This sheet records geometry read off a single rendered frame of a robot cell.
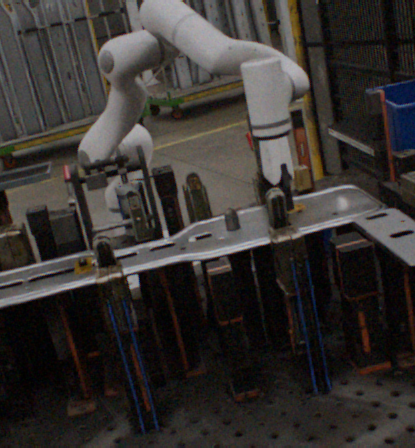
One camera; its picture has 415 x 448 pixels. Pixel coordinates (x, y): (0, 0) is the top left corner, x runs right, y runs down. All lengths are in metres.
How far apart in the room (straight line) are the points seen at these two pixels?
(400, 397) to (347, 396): 0.10
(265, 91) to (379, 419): 0.68
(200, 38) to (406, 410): 0.88
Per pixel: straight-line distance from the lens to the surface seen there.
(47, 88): 8.75
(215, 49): 1.52
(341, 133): 2.10
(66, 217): 1.65
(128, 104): 1.87
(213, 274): 1.33
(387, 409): 1.39
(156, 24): 1.64
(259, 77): 1.43
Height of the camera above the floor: 1.51
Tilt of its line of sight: 18 degrees down
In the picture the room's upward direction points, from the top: 12 degrees counter-clockwise
